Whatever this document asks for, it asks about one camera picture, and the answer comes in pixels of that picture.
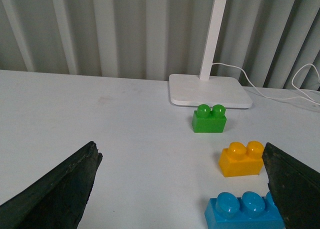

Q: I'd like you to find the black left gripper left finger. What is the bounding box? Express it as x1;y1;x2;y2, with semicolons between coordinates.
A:
0;141;103;229

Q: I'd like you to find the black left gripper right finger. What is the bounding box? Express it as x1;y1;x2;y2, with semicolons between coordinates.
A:
262;142;320;229

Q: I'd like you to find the yellow two-stud toy block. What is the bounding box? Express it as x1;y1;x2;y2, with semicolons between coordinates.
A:
218;141;264;178

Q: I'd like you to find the blue three-stud toy block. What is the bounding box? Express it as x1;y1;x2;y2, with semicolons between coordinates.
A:
204;191;285;229

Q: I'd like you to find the green two-stud toy block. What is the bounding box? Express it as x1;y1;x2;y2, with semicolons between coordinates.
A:
191;104;227;133

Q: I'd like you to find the white desk lamp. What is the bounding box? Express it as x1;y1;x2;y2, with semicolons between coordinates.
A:
168;0;253;109

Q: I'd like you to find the white lamp cable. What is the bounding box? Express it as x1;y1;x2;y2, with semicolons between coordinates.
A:
211;62;320;106

